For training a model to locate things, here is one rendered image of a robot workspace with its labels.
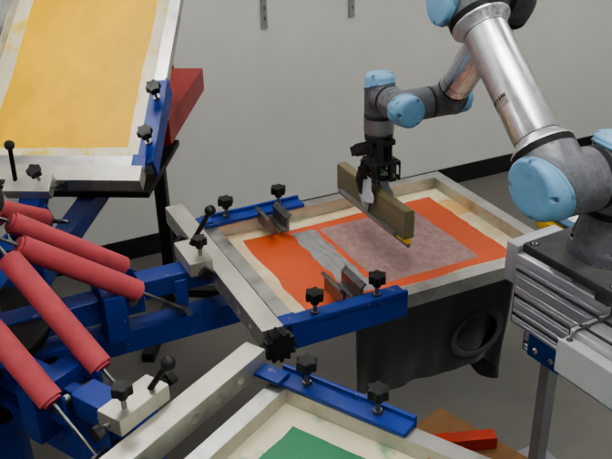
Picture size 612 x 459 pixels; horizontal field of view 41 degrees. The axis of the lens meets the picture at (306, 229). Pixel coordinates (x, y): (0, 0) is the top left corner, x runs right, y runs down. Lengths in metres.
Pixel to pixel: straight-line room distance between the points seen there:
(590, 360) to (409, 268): 0.76
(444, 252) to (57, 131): 1.16
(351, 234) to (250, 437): 0.85
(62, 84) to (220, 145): 1.67
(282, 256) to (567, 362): 0.92
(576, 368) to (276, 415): 0.57
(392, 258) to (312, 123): 2.25
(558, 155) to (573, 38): 3.80
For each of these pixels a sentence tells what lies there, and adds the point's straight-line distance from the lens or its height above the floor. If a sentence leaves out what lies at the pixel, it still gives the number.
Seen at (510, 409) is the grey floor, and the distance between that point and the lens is 3.22.
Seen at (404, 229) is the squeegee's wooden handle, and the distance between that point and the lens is 2.00.
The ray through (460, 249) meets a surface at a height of 0.95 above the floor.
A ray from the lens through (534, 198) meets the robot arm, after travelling 1.45.
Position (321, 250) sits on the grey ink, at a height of 0.96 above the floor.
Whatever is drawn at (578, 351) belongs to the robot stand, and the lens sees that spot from 1.50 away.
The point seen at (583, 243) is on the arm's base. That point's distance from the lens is 1.58.
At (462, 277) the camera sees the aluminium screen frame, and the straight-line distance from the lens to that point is 2.03.
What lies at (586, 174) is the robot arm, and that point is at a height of 1.46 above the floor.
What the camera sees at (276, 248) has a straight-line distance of 2.22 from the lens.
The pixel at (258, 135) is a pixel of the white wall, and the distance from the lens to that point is 4.23.
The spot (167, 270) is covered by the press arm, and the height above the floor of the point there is 1.04.
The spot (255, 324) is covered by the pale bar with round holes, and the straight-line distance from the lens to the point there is 1.76.
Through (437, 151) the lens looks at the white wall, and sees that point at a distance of 4.83.
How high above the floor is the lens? 2.01
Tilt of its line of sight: 27 degrees down
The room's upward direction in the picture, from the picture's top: 1 degrees counter-clockwise
